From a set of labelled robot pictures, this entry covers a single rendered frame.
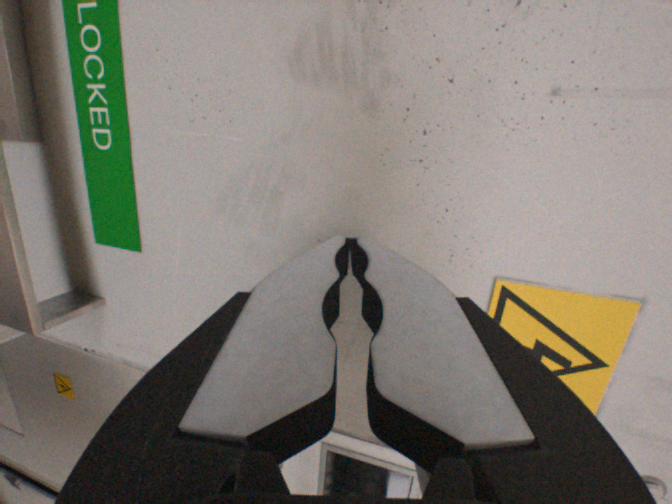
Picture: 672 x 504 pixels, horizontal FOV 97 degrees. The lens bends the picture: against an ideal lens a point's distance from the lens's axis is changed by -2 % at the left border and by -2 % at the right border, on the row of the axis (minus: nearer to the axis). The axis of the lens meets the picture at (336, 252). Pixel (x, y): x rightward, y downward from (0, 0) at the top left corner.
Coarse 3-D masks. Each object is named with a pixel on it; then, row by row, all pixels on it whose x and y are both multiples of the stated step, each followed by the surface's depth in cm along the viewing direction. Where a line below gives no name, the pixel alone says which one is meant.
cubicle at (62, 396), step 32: (0, 352) 71; (32, 352) 67; (64, 352) 64; (0, 384) 76; (32, 384) 71; (64, 384) 67; (96, 384) 63; (128, 384) 60; (0, 416) 81; (32, 416) 75; (64, 416) 71; (96, 416) 67; (0, 448) 86; (32, 448) 80; (64, 448) 75; (320, 448) 50; (352, 448) 48; (64, 480) 79; (288, 480) 54; (320, 480) 52; (352, 480) 50; (384, 480) 48; (416, 480) 46
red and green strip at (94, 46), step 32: (64, 0) 14; (96, 0) 14; (96, 32) 14; (96, 64) 15; (96, 96) 15; (96, 128) 16; (128, 128) 15; (96, 160) 16; (128, 160) 16; (96, 192) 17; (128, 192) 16; (96, 224) 18; (128, 224) 17
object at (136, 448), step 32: (224, 320) 8; (192, 352) 7; (160, 384) 6; (192, 384) 6; (128, 416) 6; (160, 416) 6; (96, 448) 5; (128, 448) 5; (160, 448) 5; (192, 448) 5; (224, 448) 5; (96, 480) 5; (128, 480) 5; (160, 480) 5; (192, 480) 5; (224, 480) 5
